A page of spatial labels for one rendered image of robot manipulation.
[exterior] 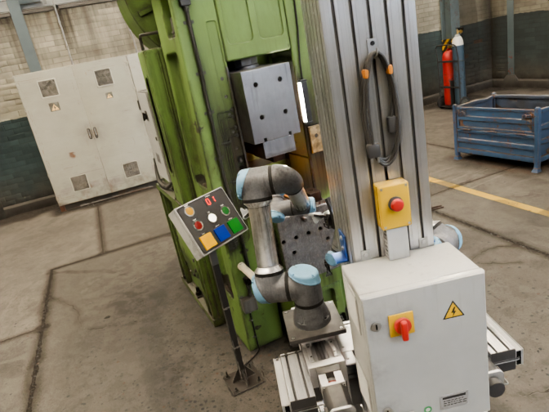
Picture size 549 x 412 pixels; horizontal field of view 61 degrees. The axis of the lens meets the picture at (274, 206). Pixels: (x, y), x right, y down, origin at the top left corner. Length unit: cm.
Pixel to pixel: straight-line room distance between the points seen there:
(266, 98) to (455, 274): 165
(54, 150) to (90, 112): 79
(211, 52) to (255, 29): 29
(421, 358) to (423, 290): 21
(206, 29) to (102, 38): 579
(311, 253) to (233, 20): 143
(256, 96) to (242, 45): 31
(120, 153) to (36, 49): 200
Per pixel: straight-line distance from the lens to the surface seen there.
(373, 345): 134
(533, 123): 585
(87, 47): 841
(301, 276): 179
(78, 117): 777
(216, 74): 271
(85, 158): 784
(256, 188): 177
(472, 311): 140
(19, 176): 861
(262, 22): 284
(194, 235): 238
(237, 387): 301
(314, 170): 302
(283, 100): 271
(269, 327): 323
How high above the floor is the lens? 189
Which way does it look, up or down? 19 degrees down
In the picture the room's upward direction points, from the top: 11 degrees counter-clockwise
